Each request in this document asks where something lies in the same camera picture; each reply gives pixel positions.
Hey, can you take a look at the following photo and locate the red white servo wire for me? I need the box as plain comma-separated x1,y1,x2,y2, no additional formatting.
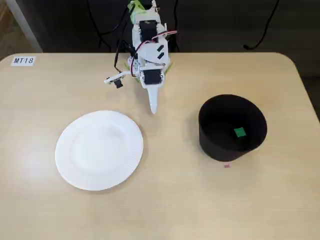
143,30,178,47

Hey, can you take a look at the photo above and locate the green cube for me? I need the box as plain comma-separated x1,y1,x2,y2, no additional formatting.
233,127,247,139

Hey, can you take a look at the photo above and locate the green tape piece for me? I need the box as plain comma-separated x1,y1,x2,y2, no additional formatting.
127,0,149,25

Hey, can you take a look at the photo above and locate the black camera cable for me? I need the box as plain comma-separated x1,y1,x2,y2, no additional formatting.
113,39,139,74

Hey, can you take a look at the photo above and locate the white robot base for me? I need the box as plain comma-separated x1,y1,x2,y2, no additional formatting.
128,56,141,79

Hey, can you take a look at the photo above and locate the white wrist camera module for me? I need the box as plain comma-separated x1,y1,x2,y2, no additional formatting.
104,70,132,89

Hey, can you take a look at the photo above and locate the white MT18 label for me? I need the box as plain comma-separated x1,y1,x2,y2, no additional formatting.
10,56,37,68

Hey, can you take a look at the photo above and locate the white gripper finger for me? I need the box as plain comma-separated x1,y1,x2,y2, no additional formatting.
146,86,156,114
152,84,162,115

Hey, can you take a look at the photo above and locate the white paper plate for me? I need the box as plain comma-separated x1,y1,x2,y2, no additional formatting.
54,110,145,192

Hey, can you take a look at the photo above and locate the black round pot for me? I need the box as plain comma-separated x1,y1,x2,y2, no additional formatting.
198,94,268,162

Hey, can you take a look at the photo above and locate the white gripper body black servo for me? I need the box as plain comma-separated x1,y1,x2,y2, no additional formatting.
138,65,167,89

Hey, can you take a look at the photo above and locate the grey metal post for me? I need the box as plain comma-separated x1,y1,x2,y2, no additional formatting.
4,0,44,53

